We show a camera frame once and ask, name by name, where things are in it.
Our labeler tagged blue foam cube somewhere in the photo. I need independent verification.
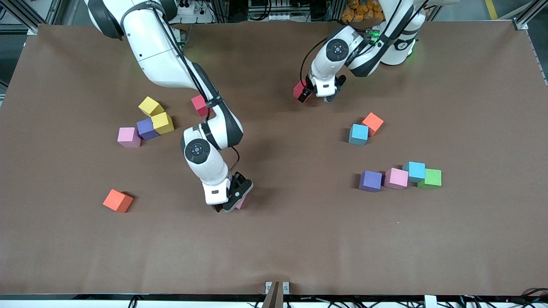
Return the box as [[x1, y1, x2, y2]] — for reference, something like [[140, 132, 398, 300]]
[[402, 161, 426, 184], [348, 124, 369, 146]]

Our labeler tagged orange foam cube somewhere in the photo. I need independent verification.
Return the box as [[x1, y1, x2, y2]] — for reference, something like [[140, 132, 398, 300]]
[[103, 189, 134, 213], [361, 112, 384, 137]]

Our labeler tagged long white power strip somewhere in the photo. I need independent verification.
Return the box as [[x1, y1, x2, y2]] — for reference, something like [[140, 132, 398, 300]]
[[248, 12, 292, 22]]

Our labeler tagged bag of orange fruit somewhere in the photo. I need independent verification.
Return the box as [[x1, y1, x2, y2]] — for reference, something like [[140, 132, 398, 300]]
[[341, 0, 386, 23]]

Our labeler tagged yellow foam cube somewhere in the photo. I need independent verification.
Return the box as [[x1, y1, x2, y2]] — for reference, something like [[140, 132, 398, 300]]
[[138, 96, 165, 117], [151, 112, 175, 136]]

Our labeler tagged purple foam cube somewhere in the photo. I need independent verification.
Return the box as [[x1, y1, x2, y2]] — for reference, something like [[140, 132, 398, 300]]
[[359, 170, 383, 193], [136, 118, 160, 141]]

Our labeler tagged green foam cube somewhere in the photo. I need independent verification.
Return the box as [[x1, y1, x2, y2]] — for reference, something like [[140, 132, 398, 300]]
[[417, 169, 442, 190]]

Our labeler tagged white power strip with plugs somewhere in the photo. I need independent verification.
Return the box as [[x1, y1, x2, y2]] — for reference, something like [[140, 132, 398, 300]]
[[175, 0, 214, 24]]

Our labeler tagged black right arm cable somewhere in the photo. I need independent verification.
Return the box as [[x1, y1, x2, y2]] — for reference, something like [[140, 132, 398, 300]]
[[122, 0, 241, 172]]

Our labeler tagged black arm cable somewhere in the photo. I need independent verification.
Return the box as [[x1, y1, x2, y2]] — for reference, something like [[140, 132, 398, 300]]
[[122, 0, 241, 172], [299, 0, 429, 85]]

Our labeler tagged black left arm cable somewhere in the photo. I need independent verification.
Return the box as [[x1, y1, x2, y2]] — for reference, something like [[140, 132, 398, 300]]
[[299, 0, 429, 85]]

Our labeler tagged grey metal bracket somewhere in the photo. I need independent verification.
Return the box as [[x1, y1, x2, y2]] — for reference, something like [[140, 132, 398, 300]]
[[265, 281, 290, 296]]

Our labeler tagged brown tapered post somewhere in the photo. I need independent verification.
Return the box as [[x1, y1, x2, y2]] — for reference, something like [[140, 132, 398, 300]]
[[261, 281, 285, 308]]

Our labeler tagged dark cable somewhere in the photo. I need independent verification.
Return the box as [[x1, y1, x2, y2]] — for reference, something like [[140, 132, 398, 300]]
[[520, 287, 548, 300]]

